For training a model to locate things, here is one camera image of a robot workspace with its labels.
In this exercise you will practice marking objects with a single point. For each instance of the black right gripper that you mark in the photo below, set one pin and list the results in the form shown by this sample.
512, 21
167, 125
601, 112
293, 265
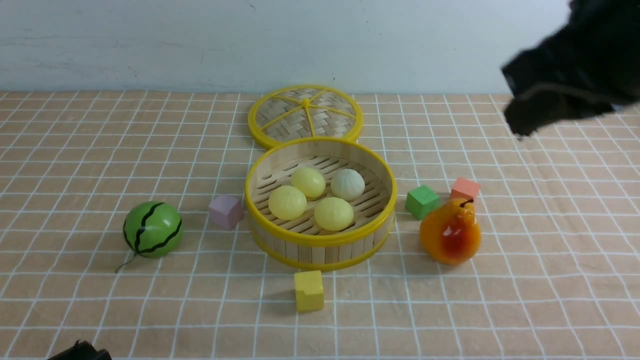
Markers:
588, 68

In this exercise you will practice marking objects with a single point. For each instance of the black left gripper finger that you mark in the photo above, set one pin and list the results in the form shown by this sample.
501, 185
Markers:
82, 350

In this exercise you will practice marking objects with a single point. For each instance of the white bun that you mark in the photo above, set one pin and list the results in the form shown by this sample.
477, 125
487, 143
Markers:
347, 184

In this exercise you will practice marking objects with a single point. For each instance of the small yellow bun back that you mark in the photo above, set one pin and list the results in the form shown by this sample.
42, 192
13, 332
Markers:
309, 181

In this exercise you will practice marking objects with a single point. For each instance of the bamboo steamer tray yellow rim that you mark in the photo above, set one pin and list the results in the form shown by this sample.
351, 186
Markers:
300, 243

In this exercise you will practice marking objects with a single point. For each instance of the woven bamboo steamer lid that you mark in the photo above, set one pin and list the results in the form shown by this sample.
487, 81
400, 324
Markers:
304, 111

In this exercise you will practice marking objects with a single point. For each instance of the green toy watermelon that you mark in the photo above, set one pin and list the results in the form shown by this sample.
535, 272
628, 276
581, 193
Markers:
152, 230

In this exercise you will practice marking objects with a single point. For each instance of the salmon cube block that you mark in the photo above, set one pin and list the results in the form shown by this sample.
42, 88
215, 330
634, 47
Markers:
464, 188

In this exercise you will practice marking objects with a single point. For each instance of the pink cube block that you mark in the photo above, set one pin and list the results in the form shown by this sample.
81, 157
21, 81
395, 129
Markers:
225, 211

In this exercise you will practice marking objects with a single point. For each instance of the orange checkered tablecloth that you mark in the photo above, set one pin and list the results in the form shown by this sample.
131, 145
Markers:
556, 276

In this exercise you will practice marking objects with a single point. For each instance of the green cube block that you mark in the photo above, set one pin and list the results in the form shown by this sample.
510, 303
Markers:
422, 200

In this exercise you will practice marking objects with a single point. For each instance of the orange toy pear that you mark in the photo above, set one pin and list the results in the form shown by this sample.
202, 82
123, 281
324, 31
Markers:
451, 234

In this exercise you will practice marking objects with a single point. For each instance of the yellow cube block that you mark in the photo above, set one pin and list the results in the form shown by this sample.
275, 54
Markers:
309, 291

